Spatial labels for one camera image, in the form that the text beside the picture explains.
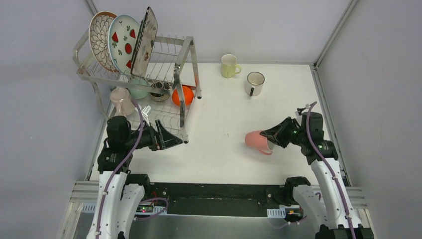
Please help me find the stainless steel dish rack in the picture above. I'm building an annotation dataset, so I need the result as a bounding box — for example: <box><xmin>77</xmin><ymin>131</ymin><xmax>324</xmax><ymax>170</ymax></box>
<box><xmin>72</xmin><ymin>31</ymin><xmax>202</xmax><ymax>143</ymax></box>

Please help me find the floral petal brown-rim plate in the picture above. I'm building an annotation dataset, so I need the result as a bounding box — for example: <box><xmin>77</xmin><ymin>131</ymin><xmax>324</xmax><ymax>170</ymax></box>
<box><xmin>89</xmin><ymin>11</ymin><xmax>117</xmax><ymax>72</ymax></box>

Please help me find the pink iridescent mug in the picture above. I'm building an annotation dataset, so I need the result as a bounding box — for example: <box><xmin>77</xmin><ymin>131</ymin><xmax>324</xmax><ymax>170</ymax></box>
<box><xmin>109</xmin><ymin>87</ymin><xmax>135</xmax><ymax>117</ymax></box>

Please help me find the pink cup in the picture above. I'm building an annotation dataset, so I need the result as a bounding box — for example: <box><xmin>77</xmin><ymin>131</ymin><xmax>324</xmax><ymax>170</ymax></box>
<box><xmin>244</xmin><ymin>130</ymin><xmax>274</xmax><ymax>155</ymax></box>

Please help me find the watermelon pattern round plate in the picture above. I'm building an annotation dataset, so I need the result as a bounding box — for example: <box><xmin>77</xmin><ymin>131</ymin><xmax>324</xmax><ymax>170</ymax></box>
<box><xmin>107</xmin><ymin>15</ymin><xmax>140</xmax><ymax>76</ymax></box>

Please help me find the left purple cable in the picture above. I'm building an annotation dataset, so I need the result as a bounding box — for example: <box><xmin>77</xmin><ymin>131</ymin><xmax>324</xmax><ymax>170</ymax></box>
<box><xmin>95</xmin><ymin>98</ymin><xmax>169</xmax><ymax>239</ymax></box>

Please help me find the yellow mug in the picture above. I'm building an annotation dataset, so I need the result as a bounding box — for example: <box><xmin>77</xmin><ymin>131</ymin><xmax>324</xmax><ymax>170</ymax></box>
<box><xmin>220</xmin><ymin>54</ymin><xmax>242</xmax><ymax>78</ymax></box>

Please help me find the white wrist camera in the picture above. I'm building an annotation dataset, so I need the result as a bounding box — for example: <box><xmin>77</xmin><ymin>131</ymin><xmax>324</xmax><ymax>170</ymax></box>
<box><xmin>295</xmin><ymin>104</ymin><xmax>310</xmax><ymax>117</ymax></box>
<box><xmin>141</xmin><ymin>105</ymin><xmax>152</xmax><ymax>118</ymax></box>

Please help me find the aluminium frame rail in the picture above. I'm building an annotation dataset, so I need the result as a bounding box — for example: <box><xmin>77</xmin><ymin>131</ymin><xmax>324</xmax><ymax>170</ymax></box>
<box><xmin>310</xmin><ymin>65</ymin><xmax>348</xmax><ymax>180</ymax></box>

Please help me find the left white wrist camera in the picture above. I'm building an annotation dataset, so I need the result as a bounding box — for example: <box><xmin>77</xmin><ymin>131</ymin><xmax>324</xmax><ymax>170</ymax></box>
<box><xmin>141</xmin><ymin>105</ymin><xmax>152</xmax><ymax>118</ymax></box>

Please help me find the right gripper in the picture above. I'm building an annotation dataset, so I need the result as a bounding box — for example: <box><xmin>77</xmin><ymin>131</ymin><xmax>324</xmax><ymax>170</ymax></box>
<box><xmin>260</xmin><ymin>116</ymin><xmax>307</xmax><ymax>148</ymax></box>

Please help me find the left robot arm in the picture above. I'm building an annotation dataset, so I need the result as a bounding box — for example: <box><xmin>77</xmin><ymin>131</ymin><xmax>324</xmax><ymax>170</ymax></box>
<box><xmin>87</xmin><ymin>116</ymin><xmax>183</xmax><ymax>239</ymax></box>

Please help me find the mint green bowl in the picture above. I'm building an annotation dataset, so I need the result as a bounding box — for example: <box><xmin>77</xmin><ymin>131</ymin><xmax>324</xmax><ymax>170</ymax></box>
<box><xmin>128</xmin><ymin>78</ymin><xmax>149</xmax><ymax>100</ymax></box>

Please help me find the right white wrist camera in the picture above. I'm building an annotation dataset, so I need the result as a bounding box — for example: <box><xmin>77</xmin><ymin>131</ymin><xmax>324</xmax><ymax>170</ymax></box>
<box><xmin>295</xmin><ymin>104</ymin><xmax>310</xmax><ymax>117</ymax></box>

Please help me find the orange plastic bowl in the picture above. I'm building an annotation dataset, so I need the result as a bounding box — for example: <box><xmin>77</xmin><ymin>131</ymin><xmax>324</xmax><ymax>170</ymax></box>
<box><xmin>172</xmin><ymin>85</ymin><xmax>195</xmax><ymax>106</ymax></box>

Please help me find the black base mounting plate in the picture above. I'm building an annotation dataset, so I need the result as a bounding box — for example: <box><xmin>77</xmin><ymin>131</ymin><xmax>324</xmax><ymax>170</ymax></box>
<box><xmin>143</xmin><ymin>182</ymin><xmax>294</xmax><ymax>217</ymax></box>

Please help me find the white mug dark rim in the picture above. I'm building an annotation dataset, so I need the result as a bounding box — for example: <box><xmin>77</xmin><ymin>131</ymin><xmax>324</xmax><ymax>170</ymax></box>
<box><xmin>245</xmin><ymin>72</ymin><xmax>265</xmax><ymax>97</ymax></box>

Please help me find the brown patterned small bowl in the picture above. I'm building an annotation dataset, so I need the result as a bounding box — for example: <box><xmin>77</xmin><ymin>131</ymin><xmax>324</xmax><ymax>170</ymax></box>
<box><xmin>149</xmin><ymin>82</ymin><xmax>170</xmax><ymax>102</ymax></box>

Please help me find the square flower pattern plate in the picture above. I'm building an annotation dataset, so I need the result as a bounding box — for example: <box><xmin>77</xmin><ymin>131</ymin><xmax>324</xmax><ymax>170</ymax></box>
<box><xmin>130</xmin><ymin>6</ymin><xmax>158</xmax><ymax>77</ymax></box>

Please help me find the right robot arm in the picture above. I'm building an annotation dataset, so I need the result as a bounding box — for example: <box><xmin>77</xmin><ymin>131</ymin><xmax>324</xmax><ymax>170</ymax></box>
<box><xmin>260</xmin><ymin>112</ymin><xmax>375</xmax><ymax>239</ymax></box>

